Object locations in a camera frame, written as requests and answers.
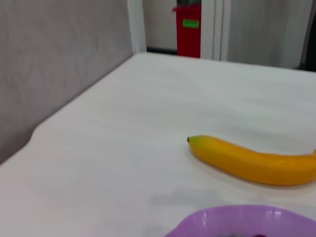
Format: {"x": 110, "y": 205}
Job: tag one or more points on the yellow banana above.
{"x": 247, "y": 160}

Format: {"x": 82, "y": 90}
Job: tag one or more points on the red bin with green label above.
{"x": 188, "y": 39}

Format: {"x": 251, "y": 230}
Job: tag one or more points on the purple wavy plastic bowl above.
{"x": 222, "y": 219}

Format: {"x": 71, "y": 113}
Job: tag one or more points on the white curtain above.
{"x": 251, "y": 29}

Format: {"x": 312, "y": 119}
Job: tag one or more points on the white post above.
{"x": 138, "y": 27}

